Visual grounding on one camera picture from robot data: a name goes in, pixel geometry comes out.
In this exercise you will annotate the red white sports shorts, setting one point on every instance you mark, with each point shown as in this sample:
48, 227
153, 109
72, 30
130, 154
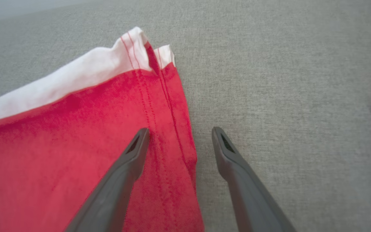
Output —
60, 145

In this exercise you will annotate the grey fabric sofa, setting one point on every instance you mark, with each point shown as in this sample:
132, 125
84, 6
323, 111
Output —
285, 80

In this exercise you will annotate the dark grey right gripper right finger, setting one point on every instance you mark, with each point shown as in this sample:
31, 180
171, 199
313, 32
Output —
246, 193

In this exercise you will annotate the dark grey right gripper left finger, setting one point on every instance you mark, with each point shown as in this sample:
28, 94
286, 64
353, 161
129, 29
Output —
118, 190

